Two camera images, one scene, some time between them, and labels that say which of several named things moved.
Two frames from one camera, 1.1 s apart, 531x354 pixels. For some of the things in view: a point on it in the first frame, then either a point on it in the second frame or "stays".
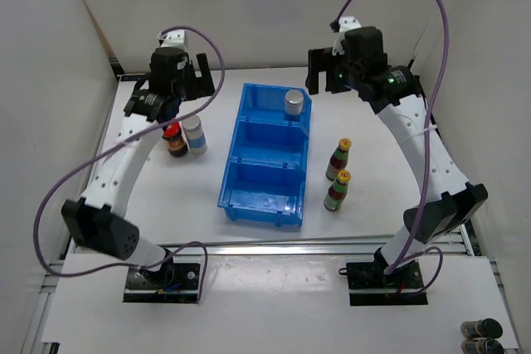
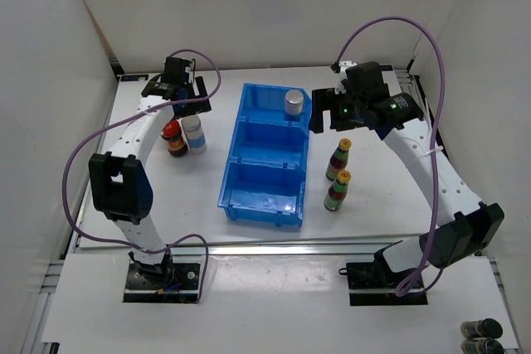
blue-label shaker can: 294,102 stays
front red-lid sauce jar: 177,146 stays
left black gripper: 198,85 to 194,108
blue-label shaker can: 195,134 stays
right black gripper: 319,60 to 324,99
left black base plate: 171,283 stays
